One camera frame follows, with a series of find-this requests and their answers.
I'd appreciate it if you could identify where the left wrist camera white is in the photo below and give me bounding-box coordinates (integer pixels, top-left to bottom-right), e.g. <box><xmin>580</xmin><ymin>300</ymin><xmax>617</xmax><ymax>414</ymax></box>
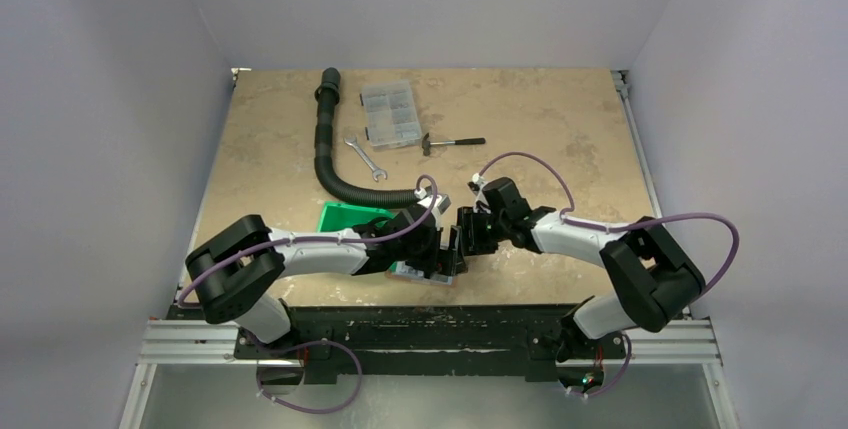
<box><xmin>413</xmin><ymin>187</ymin><xmax>451</xmax><ymax>216</ymax></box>

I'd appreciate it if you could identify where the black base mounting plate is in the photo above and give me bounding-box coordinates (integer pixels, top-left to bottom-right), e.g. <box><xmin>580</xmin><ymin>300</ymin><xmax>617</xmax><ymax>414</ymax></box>
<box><xmin>234</xmin><ymin>304</ymin><xmax>626</xmax><ymax>384</ymax></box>

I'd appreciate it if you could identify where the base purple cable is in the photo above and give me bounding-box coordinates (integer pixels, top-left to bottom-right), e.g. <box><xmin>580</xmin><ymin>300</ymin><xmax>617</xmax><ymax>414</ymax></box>
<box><xmin>563</xmin><ymin>333</ymin><xmax>634</xmax><ymax>401</ymax></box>
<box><xmin>255</xmin><ymin>338</ymin><xmax>365</xmax><ymax>415</ymax></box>

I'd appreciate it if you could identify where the black corrugated hose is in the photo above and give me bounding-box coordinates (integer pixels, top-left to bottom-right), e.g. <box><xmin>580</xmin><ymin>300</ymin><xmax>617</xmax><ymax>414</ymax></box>
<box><xmin>312</xmin><ymin>67</ymin><xmax>435</xmax><ymax>210</ymax></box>

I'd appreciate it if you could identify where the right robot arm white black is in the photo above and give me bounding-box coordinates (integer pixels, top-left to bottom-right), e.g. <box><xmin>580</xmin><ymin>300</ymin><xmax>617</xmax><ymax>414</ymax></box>
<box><xmin>456</xmin><ymin>177</ymin><xmax>706</xmax><ymax>356</ymax></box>

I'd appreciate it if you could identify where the aluminium frame rail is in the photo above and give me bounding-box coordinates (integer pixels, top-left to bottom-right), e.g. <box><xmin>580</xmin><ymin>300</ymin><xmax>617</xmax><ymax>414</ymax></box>
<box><xmin>117</xmin><ymin>318</ymin><xmax>740</xmax><ymax>429</ymax></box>

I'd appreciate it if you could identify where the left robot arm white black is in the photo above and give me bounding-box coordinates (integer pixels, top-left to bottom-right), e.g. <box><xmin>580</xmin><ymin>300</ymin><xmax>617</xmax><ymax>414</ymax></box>
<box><xmin>185</xmin><ymin>204</ymin><xmax>467</xmax><ymax>358</ymax></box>

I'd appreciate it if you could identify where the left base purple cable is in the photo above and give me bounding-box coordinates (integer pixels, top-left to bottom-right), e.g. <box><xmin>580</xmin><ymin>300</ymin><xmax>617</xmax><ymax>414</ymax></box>
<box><xmin>255</xmin><ymin>338</ymin><xmax>365</xmax><ymax>415</ymax></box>

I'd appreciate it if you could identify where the clear plastic screw organizer box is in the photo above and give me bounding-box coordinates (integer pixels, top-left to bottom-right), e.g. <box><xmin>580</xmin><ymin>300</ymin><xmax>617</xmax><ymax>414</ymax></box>
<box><xmin>360</xmin><ymin>80</ymin><xmax>423</xmax><ymax>150</ymax></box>

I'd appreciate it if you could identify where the silver open-end wrench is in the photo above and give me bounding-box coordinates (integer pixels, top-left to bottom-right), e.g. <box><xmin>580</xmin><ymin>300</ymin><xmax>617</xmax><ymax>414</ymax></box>
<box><xmin>344</xmin><ymin>136</ymin><xmax>388</xmax><ymax>182</ymax></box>

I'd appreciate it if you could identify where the small black-handled hammer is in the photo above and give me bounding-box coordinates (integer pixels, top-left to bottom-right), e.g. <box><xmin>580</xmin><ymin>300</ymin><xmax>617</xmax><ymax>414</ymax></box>
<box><xmin>421</xmin><ymin>133</ymin><xmax>486</xmax><ymax>157</ymax></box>

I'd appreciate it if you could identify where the green plastic bin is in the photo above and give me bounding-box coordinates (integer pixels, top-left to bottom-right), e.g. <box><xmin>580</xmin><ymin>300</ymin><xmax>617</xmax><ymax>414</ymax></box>
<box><xmin>317</xmin><ymin>202</ymin><xmax>394</xmax><ymax>232</ymax></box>

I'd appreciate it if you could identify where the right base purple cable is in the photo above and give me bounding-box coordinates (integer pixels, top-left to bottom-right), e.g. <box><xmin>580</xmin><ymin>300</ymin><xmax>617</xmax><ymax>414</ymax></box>
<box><xmin>563</xmin><ymin>333</ymin><xmax>634</xmax><ymax>401</ymax></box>

